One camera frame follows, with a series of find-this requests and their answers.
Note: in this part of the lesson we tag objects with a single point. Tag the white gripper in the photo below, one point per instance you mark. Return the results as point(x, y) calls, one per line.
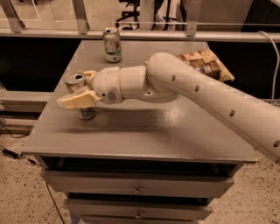
point(107, 83)

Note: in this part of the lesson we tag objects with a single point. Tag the silver redbull can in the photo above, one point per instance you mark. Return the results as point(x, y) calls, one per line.
point(74, 81)

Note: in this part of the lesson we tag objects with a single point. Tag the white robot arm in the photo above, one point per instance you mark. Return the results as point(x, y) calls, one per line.
point(164, 77)

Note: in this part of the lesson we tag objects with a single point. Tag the white green 7up can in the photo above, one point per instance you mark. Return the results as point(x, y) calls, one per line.
point(112, 45)

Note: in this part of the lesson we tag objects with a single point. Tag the grey drawer cabinet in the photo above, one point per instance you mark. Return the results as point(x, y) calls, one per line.
point(175, 138)

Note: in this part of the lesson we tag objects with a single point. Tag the black office chair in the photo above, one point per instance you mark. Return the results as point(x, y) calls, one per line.
point(129, 14)

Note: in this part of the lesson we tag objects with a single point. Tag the top grey drawer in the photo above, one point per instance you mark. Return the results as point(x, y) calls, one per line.
point(137, 184)

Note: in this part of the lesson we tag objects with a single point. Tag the grey drawer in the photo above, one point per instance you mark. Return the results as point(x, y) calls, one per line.
point(137, 210)
point(137, 184)

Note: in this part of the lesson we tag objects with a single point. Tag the metal window railing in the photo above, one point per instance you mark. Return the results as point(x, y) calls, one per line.
point(194, 20)

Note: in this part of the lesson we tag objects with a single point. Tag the brown yellow chip bag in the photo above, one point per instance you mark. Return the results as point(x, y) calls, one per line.
point(207, 62)

